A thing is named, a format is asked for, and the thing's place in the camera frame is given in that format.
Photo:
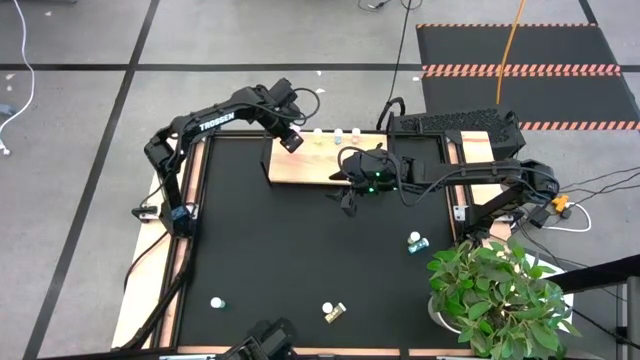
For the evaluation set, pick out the green pill bottle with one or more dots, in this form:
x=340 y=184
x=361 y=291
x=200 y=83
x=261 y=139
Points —
x=413 y=237

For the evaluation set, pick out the black metal bar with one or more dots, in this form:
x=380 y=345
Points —
x=600 y=274

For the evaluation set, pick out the teal pill bottle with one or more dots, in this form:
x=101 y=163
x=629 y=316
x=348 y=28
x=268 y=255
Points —
x=338 y=136
x=420 y=246
x=217 y=302

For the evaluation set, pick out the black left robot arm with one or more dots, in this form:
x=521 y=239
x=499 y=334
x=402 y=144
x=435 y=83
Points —
x=215 y=122

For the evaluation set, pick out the wooden shelf black metal frame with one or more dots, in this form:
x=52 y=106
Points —
x=310 y=167

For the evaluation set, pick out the red pill bottle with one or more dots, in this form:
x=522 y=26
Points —
x=355 y=135

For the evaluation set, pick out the black metal table frame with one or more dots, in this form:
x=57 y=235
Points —
x=235 y=134

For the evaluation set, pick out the black mat orange hazard stripes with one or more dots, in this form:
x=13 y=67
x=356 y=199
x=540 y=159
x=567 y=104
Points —
x=525 y=95

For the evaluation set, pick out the green potted plant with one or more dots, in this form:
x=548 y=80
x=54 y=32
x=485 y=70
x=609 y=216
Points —
x=495 y=300

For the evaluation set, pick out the grey metal post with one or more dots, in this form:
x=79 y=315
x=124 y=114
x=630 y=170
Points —
x=632 y=320

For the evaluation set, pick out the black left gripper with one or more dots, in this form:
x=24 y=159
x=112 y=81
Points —
x=277 y=105

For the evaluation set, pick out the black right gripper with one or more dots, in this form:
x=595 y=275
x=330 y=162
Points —
x=375 y=172

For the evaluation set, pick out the yellow power plug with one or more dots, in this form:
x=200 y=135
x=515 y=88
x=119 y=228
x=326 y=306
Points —
x=560 y=202

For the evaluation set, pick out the black power brick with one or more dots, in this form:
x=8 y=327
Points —
x=538 y=216

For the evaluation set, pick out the black perforated computer case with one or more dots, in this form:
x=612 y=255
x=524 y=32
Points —
x=475 y=120

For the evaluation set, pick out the yellow pill bottle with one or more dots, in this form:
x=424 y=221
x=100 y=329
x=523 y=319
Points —
x=318 y=135
x=336 y=314

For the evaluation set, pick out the grey floor object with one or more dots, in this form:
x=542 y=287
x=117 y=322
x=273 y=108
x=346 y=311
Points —
x=6 y=109

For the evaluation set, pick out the silver mounting bracket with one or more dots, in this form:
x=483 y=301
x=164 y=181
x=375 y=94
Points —
x=146 y=216
x=460 y=213

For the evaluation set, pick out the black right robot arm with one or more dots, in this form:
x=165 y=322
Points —
x=475 y=170

